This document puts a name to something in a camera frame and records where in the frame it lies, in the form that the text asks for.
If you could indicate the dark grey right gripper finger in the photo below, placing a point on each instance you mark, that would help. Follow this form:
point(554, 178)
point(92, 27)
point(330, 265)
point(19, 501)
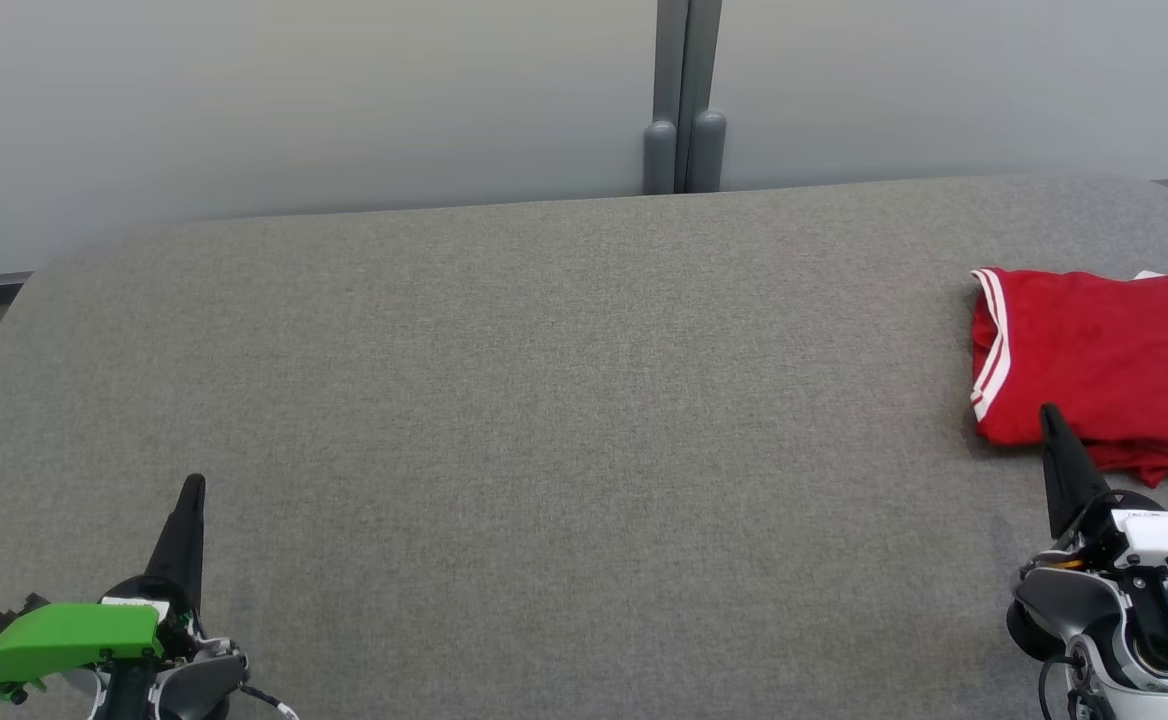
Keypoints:
point(1069, 480)

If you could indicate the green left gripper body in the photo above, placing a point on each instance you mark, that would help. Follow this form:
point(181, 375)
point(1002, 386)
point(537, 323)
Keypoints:
point(64, 630)

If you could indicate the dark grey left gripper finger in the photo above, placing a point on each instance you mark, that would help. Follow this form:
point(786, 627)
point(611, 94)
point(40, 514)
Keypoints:
point(182, 545)

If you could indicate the red shorts with white stripes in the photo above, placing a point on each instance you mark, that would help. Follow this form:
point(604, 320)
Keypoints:
point(1164, 468)

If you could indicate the red Bulls 23 jersey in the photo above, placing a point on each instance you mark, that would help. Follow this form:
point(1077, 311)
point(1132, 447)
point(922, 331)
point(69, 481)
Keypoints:
point(1094, 350)

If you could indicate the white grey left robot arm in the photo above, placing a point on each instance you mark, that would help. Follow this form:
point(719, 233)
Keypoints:
point(184, 685)

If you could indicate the grey fabric sofa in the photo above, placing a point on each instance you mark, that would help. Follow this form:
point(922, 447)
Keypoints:
point(594, 450)

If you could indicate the grey partition post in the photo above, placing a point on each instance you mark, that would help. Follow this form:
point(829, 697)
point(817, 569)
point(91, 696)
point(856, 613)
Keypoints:
point(662, 130)
point(706, 130)

